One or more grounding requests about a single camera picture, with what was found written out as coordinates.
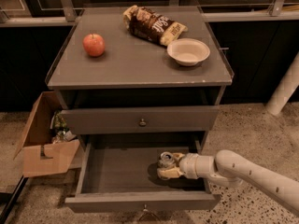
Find brown cardboard box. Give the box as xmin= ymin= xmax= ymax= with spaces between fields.
xmin=14 ymin=91 xmax=84 ymax=177

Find closed grey top drawer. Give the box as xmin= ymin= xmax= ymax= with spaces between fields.
xmin=62 ymin=105 xmax=219 ymax=134

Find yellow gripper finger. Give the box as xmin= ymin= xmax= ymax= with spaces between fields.
xmin=173 ymin=153 xmax=185 ymax=164
xmin=157 ymin=167 xmax=183 ymax=180

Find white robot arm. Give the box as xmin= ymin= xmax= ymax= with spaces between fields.
xmin=158 ymin=59 xmax=299 ymax=215

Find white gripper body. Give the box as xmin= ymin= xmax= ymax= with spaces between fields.
xmin=179 ymin=153 xmax=198 ymax=179

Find silver green 7up can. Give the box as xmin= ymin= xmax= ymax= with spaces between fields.
xmin=158 ymin=152 xmax=176 ymax=169

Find white paper bowl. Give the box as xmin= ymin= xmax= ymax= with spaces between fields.
xmin=167 ymin=38 xmax=210 ymax=67

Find brown chip bag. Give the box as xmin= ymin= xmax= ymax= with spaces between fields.
xmin=123 ymin=5 xmax=188 ymax=47

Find open grey middle drawer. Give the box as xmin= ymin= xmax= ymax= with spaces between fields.
xmin=65 ymin=133 xmax=221 ymax=213

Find green items in box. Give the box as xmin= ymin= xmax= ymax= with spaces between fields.
xmin=50 ymin=110 xmax=77 ymax=144

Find brass drawer knob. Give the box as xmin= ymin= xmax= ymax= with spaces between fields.
xmin=142 ymin=204 xmax=149 ymax=212
xmin=139 ymin=119 xmax=147 ymax=127

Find red apple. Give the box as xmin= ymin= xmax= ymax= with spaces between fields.
xmin=82 ymin=34 xmax=106 ymax=57

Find brass middle drawer knob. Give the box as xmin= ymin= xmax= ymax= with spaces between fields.
xmin=142 ymin=204 xmax=149 ymax=212

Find grey drawer cabinet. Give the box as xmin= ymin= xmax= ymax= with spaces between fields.
xmin=45 ymin=5 xmax=235 ymax=214

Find brass top drawer knob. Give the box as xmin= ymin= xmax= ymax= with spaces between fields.
xmin=139 ymin=119 xmax=147 ymax=127

